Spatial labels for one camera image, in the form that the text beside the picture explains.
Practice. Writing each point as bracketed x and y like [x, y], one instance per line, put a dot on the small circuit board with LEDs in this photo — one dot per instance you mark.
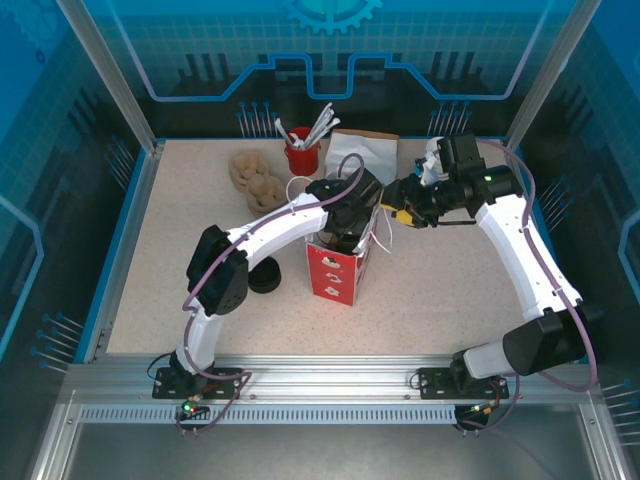
[192, 409]
[480, 410]

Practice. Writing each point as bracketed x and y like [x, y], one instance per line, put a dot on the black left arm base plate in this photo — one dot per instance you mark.
[225, 382]

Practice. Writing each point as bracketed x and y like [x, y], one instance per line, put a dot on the aluminium mounting rail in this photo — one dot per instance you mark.
[325, 380]

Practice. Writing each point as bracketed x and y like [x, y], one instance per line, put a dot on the red plastic straw holder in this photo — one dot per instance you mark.
[302, 160]

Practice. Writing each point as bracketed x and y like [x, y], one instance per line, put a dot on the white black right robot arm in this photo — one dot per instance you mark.
[520, 260]

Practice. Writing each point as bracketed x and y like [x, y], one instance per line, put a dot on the aluminium frame post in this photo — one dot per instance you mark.
[548, 75]
[112, 75]

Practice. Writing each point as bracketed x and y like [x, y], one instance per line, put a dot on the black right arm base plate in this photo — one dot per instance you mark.
[435, 385]

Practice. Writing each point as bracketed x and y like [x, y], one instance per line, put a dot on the brown pulp cup carrier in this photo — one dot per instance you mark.
[260, 212]
[245, 162]

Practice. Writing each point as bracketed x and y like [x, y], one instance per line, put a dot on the cardboard box with napkins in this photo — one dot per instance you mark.
[372, 150]

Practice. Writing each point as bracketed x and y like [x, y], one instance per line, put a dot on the black plastic cup lid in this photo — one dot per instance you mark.
[344, 242]

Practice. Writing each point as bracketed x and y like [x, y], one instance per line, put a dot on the red white paper bag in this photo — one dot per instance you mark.
[332, 277]

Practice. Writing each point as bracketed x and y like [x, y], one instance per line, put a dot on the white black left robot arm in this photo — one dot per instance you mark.
[280, 225]

